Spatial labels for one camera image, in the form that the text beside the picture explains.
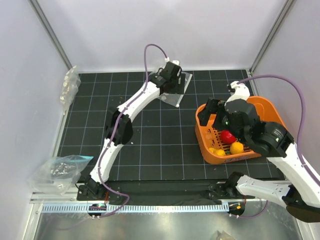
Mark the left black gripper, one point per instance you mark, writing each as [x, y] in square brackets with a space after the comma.
[179, 88]

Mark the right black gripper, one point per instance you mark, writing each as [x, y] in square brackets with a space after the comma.
[211, 107]

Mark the clear polka dot zip bag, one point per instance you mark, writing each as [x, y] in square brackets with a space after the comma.
[174, 99]

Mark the red toy strawberry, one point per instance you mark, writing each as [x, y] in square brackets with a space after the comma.
[227, 138]

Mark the orange plastic basket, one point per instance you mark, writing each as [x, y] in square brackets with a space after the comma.
[271, 139]

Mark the yellow toy fruit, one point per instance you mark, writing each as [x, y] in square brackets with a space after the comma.
[236, 148]
[219, 152]

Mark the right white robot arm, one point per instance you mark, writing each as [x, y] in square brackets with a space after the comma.
[300, 196]

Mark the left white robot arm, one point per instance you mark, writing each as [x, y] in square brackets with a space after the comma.
[118, 129]

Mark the spare polka dot bag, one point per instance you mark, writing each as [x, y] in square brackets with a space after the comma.
[70, 87]

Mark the crumpled clear blue-zip bag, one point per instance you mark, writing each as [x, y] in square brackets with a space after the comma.
[58, 174]

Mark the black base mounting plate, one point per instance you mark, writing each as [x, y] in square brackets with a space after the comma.
[174, 192]

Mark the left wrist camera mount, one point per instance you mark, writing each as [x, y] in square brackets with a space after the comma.
[176, 62]

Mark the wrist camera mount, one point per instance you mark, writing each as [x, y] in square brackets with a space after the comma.
[238, 91]
[176, 62]

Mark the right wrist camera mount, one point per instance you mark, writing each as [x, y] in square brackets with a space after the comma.
[238, 91]

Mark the white slotted cable duct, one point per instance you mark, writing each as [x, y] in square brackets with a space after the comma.
[91, 208]

